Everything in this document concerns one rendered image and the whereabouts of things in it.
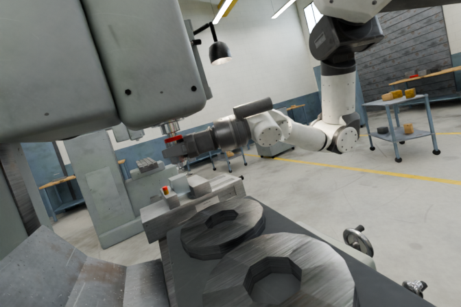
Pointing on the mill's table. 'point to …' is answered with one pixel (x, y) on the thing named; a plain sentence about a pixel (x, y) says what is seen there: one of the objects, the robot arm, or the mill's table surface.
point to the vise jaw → (199, 186)
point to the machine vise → (186, 205)
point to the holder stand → (269, 264)
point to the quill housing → (141, 44)
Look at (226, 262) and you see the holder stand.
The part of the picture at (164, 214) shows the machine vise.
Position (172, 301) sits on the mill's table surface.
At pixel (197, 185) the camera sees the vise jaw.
